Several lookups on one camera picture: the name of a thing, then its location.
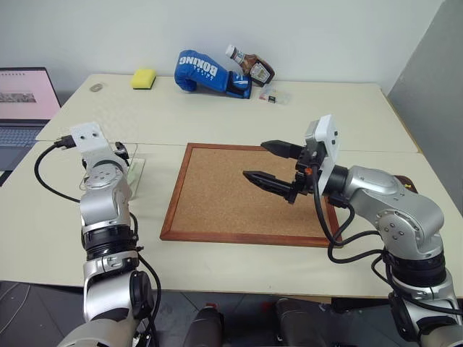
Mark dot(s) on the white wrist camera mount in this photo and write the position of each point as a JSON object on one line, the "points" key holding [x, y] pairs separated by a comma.
{"points": [[87, 135], [329, 144]]}

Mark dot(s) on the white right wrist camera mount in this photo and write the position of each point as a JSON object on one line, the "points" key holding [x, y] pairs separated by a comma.
{"points": [[329, 144]]}

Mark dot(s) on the dark rounded shape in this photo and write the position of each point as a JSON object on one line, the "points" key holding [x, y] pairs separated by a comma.
{"points": [[296, 321], [204, 327]]}

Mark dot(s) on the small grey disc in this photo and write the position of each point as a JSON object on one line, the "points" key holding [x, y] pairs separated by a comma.
{"points": [[97, 87]]}

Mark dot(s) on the clear plastic tray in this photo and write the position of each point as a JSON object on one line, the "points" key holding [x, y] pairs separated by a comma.
{"points": [[138, 188]]}

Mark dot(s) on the blue boxing glove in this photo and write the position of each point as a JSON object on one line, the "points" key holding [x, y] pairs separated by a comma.
{"points": [[202, 72]]}

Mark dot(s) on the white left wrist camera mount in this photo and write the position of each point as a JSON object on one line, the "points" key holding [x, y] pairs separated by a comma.
{"points": [[87, 135]]}

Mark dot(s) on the brown round dish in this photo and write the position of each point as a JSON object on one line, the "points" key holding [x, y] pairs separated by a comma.
{"points": [[413, 190]]}

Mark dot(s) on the small clear plastic box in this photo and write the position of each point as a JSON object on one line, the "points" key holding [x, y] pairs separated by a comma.
{"points": [[276, 95]]}

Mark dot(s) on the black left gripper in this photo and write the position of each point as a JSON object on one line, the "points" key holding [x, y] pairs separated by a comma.
{"points": [[122, 152]]}

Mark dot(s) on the brown sauce bottle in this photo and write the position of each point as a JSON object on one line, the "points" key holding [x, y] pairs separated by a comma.
{"points": [[255, 68]]}

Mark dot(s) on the green paper sheets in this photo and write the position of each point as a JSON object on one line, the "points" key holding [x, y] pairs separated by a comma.
{"points": [[135, 170]]}

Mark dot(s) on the open laptop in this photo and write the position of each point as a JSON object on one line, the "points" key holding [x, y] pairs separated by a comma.
{"points": [[21, 90]]}

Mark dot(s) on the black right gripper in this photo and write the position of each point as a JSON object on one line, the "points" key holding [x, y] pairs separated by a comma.
{"points": [[305, 180]]}

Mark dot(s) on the yellow sponge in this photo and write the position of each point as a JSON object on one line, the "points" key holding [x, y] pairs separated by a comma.
{"points": [[143, 79]]}

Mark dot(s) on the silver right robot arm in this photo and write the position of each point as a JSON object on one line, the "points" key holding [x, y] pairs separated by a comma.
{"points": [[380, 188]]}

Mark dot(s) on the wood-framed cork board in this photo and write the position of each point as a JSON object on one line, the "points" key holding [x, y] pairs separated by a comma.
{"points": [[217, 195]]}

